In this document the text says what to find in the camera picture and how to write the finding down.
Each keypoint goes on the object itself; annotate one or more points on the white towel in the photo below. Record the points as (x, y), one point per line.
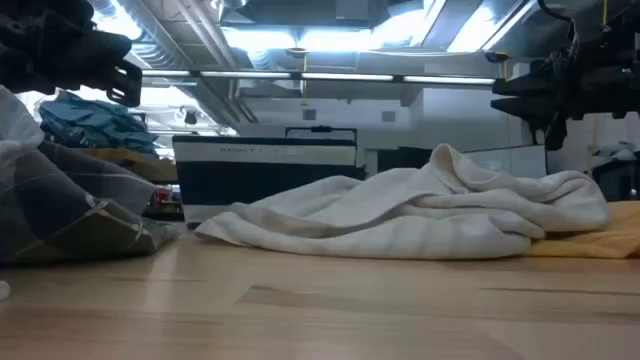
(400, 220)

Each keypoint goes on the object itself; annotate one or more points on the pale cloth heap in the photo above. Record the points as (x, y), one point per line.
(622, 150)

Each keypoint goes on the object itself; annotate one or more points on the grey checked towel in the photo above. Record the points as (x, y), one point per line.
(75, 210)

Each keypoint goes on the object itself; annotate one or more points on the orange towel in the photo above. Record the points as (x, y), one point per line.
(600, 240)

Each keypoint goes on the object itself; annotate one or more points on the blue cloth pile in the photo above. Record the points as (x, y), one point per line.
(95, 125)

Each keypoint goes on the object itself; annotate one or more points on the dark background equipment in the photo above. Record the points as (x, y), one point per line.
(400, 160)

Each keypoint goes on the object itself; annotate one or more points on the navy fabric basket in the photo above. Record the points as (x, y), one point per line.
(250, 185)

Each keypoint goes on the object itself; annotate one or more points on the white board panel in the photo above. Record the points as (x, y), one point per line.
(520, 160)

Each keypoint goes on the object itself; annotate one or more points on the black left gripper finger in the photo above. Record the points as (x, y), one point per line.
(136, 75)

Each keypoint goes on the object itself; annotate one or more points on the LED light bar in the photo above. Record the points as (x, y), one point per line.
(350, 76)

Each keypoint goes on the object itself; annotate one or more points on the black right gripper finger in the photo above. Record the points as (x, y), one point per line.
(530, 87)
(525, 107)

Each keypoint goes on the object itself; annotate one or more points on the wooden background table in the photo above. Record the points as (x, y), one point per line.
(145, 167)

